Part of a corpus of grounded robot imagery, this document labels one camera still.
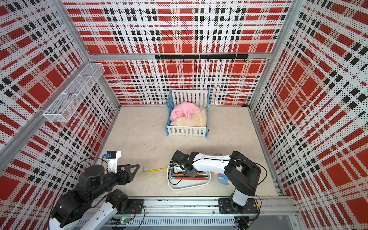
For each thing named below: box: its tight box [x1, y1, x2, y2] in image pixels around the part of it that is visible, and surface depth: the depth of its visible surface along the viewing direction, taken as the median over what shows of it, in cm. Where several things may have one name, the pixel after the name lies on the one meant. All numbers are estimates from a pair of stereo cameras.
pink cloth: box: [170, 101, 201, 121], surface depth 100 cm
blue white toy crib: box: [165, 89, 210, 138], surface depth 102 cm
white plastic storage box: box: [167, 164, 212, 191], surface depth 84 cm
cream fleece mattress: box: [170, 106, 207, 127], surface depth 101 cm
